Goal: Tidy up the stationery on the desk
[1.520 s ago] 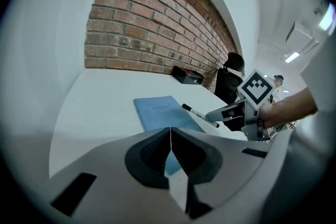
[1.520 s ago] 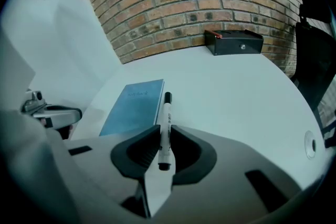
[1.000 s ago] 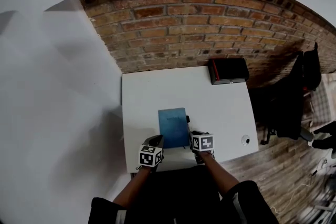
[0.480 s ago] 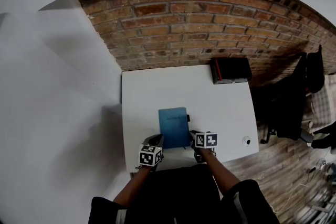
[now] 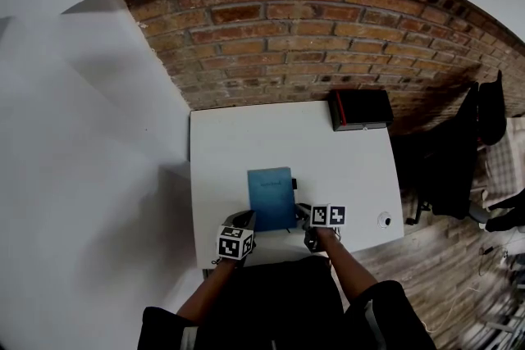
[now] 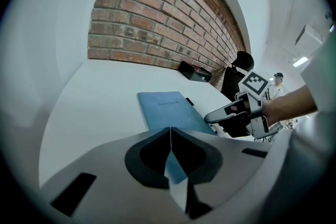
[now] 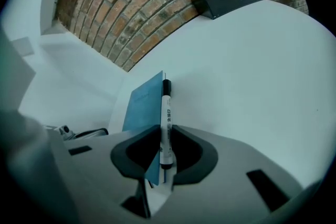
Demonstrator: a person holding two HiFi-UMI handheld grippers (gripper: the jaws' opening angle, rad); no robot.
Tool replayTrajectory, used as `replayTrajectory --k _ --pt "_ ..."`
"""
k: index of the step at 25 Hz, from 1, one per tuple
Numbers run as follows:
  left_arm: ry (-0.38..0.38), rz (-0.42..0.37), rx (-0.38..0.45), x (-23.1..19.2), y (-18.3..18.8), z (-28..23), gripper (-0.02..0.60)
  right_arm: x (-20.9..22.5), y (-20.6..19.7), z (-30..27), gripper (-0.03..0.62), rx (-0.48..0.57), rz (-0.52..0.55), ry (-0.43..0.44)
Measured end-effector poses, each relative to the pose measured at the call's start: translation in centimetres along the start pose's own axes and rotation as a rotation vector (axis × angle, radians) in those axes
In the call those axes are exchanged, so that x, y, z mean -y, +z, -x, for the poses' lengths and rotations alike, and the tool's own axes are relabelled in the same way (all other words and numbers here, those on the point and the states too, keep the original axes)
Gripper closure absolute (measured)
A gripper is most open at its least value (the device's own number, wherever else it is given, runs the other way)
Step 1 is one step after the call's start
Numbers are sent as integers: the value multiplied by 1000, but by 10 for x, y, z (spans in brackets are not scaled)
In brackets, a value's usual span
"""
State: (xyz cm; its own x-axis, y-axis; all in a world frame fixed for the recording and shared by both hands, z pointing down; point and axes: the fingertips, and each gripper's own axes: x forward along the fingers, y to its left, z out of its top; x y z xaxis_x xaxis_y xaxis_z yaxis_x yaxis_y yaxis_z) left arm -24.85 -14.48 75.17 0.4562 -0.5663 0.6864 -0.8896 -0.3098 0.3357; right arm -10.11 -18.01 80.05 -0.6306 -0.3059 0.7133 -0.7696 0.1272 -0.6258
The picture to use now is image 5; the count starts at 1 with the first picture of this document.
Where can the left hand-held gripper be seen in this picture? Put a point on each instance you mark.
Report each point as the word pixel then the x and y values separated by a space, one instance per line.
pixel 234 244

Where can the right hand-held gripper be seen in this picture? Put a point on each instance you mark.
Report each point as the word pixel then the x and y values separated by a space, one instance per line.
pixel 328 215

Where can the black and white marker pen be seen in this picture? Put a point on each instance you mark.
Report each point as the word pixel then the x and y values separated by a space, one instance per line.
pixel 294 183

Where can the blue notebook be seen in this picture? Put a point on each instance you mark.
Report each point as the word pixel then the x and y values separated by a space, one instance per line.
pixel 270 198

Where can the small round grey tape roll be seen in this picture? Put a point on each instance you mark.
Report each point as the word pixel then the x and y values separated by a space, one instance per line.
pixel 384 219

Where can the black storage box red edge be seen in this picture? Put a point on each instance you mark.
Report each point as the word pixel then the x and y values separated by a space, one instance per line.
pixel 365 108

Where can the person's right forearm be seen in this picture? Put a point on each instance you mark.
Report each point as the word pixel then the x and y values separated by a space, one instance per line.
pixel 344 266

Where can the person's left forearm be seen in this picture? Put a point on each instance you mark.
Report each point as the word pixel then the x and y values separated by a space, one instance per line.
pixel 209 295

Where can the white table top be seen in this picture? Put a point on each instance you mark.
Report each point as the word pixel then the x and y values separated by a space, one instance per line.
pixel 336 168

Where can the black office chair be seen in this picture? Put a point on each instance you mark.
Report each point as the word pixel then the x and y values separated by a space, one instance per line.
pixel 443 168

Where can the person's black clothing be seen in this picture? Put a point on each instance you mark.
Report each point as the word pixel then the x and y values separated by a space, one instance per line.
pixel 279 299

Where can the checked cloth covered table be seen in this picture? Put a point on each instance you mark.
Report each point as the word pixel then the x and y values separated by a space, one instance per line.
pixel 502 164

